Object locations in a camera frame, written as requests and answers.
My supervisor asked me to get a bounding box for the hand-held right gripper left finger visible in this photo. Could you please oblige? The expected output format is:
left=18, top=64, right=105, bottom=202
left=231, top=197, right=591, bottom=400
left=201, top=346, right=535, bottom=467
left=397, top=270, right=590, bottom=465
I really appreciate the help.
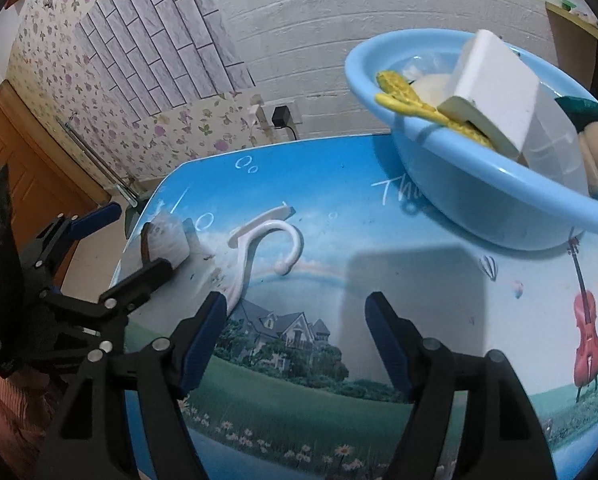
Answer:
left=39, top=290, right=230, bottom=480

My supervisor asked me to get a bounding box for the metal rod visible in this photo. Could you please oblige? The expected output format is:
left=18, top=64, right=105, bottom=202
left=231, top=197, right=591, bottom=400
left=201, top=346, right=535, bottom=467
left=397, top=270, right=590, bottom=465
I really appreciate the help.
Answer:
left=56, top=117, right=140, bottom=202

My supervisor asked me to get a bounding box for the beige plush toy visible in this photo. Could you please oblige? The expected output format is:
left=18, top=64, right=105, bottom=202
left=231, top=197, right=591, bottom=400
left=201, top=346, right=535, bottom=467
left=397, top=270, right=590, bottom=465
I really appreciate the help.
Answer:
left=411, top=72, right=462, bottom=109

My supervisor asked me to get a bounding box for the black charger plug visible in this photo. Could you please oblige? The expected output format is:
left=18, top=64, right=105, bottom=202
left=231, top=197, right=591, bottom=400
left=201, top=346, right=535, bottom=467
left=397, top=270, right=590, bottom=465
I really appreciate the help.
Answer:
left=272, top=105, right=300, bottom=142

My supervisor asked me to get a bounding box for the white wall outlet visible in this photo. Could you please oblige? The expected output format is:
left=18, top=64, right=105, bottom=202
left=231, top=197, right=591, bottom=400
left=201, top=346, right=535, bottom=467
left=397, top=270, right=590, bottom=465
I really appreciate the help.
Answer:
left=248, top=100, right=306, bottom=132

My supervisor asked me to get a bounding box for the dark green packet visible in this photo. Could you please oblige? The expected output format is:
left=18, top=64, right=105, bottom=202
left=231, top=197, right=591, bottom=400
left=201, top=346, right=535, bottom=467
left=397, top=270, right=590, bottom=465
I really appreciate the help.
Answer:
left=554, top=96, right=598, bottom=124

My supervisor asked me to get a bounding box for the wooden door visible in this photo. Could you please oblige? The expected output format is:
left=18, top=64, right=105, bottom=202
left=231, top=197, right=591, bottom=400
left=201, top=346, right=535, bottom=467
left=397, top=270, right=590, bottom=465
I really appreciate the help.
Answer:
left=0, top=57, right=110, bottom=283

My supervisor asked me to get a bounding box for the white plastic hook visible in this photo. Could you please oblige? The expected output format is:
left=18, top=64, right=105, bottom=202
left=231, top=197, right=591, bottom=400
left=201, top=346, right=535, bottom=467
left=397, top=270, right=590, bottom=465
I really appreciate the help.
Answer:
left=214, top=202, right=306, bottom=317

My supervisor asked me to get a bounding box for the blue plastic basin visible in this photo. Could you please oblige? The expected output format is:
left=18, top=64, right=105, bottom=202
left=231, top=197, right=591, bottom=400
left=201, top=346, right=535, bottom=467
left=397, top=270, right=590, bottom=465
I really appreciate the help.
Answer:
left=344, top=29, right=598, bottom=252

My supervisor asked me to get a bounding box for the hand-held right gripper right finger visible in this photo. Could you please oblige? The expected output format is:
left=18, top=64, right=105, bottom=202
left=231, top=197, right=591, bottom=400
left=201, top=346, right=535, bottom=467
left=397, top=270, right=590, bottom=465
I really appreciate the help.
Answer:
left=364, top=291, right=560, bottom=480

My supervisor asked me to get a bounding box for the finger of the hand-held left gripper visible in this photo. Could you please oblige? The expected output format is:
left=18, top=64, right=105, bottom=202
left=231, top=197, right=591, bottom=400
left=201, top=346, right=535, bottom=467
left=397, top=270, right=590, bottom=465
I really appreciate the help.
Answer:
left=19, top=202, right=123, bottom=292
left=41, top=257, right=176, bottom=352

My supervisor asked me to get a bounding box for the beige tissue packet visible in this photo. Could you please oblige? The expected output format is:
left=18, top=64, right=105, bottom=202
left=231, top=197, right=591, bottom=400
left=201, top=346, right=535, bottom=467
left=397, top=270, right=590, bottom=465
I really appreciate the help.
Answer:
left=436, top=29, right=543, bottom=162

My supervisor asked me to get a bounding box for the yellow mesh scrubber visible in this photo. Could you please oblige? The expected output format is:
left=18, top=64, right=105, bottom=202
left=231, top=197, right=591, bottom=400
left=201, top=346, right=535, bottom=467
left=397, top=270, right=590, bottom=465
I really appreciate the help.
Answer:
left=375, top=70, right=496, bottom=151

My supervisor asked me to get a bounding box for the desk with black legs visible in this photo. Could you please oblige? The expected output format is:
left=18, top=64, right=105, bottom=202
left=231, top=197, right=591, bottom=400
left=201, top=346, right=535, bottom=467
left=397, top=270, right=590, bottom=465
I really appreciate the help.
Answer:
left=545, top=1, right=598, bottom=102

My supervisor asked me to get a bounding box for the clear plastic box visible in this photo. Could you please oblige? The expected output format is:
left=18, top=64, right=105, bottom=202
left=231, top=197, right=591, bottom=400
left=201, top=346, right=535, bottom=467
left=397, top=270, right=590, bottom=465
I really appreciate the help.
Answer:
left=521, top=60, right=588, bottom=197

